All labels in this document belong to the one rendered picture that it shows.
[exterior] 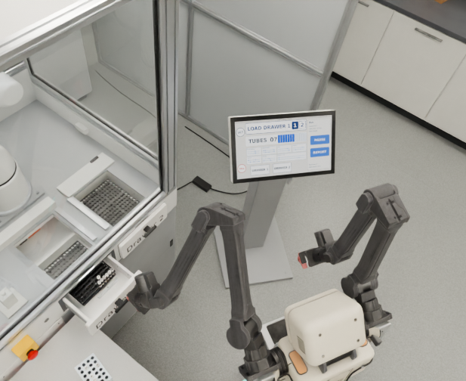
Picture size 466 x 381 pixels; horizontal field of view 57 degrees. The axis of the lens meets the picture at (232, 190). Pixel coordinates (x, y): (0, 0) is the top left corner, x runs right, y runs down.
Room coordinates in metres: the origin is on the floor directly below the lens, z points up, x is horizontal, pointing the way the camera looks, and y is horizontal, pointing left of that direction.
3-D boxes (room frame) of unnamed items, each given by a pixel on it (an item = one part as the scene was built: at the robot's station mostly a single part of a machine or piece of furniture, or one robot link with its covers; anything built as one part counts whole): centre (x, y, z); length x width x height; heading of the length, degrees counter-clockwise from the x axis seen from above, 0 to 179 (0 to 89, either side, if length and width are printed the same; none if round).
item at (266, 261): (1.43, -0.20, 0.51); 0.50 x 0.45 x 1.02; 21
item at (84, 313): (0.69, 0.56, 0.86); 0.40 x 0.26 x 0.06; 63
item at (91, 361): (0.34, 0.39, 0.78); 0.12 x 0.08 x 0.04; 52
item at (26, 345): (0.36, 0.64, 0.88); 0.07 x 0.05 x 0.07; 153
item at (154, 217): (0.94, 0.36, 0.87); 0.29 x 0.02 x 0.11; 153
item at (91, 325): (0.60, 0.37, 0.87); 0.29 x 0.02 x 0.11; 153
